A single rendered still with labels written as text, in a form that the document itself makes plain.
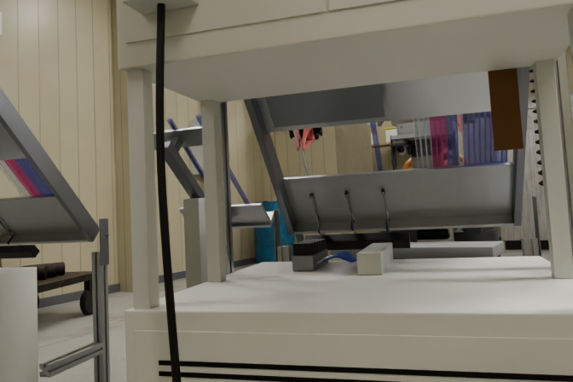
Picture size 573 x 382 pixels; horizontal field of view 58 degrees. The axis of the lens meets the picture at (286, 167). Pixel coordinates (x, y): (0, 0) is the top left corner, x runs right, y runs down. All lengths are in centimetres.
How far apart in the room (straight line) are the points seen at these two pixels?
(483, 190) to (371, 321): 92
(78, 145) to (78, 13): 133
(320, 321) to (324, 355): 5
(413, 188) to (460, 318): 88
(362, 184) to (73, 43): 440
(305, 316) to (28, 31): 481
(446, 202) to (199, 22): 102
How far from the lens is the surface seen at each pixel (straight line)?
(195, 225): 173
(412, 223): 164
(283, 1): 79
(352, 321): 74
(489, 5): 75
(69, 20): 566
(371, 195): 159
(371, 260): 107
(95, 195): 548
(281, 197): 159
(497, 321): 73
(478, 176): 155
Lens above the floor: 77
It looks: 4 degrees up
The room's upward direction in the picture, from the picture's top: 3 degrees counter-clockwise
